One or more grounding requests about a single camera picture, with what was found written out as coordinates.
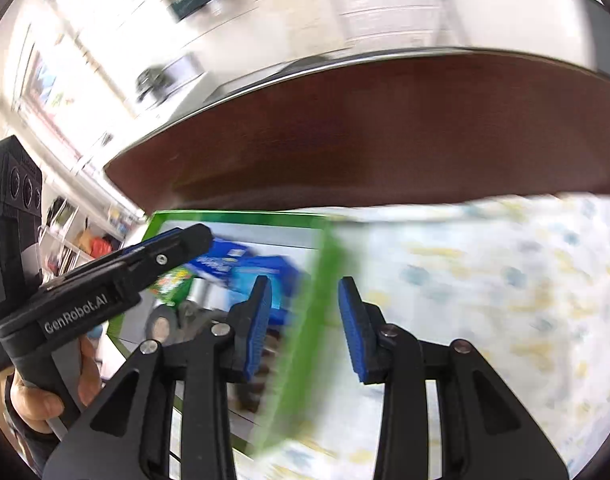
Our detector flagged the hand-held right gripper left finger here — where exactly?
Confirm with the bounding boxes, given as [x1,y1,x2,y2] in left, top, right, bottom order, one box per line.
[42,275,274,480]

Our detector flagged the blue medicine box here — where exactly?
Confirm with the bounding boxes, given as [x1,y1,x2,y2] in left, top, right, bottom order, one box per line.
[185,237,253,286]

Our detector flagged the green cardboard box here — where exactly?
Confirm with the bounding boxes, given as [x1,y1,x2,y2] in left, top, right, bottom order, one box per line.
[105,210,366,461]

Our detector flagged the dark green round appliance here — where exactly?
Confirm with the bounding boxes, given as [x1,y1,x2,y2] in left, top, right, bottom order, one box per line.
[135,55,206,107]

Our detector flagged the printed blanket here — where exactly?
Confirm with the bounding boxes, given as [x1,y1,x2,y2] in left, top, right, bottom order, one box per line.
[225,192,610,480]

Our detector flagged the green leafy medicine box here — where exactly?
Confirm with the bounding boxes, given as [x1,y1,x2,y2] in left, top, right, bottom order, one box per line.
[152,265,196,307]

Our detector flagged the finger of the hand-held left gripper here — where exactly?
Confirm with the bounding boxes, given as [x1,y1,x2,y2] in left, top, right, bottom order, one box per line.
[60,223,214,293]

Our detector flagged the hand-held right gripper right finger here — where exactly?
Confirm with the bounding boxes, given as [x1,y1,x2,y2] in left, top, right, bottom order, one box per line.
[337,276,570,480]

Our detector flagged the dark wooden headboard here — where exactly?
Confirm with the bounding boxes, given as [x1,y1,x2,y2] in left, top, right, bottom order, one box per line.
[105,50,610,211]

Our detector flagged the window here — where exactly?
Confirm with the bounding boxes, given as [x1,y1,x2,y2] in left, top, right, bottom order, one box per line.
[15,45,116,161]

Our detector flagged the blue square plastic box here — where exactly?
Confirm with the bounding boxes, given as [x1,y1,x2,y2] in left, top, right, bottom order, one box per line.
[230,255,306,331]

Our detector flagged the white shelf unit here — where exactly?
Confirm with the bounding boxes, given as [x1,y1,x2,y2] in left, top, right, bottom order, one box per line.
[35,195,146,286]

